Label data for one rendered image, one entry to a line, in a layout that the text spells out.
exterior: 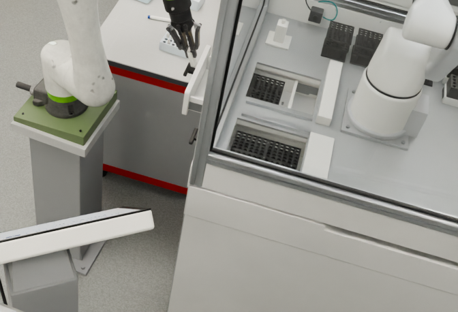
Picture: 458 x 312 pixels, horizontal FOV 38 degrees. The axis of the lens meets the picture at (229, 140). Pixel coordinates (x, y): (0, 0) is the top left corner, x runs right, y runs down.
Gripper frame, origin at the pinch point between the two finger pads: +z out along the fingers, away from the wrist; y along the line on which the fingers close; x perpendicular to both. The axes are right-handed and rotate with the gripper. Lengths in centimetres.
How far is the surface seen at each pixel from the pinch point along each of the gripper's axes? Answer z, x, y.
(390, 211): 12, 58, -73
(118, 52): 5.9, -12.4, 35.8
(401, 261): 34, 58, -76
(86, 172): 29, 32, 39
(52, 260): -13, 103, 2
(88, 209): 53, 29, 48
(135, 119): 37, -8, 37
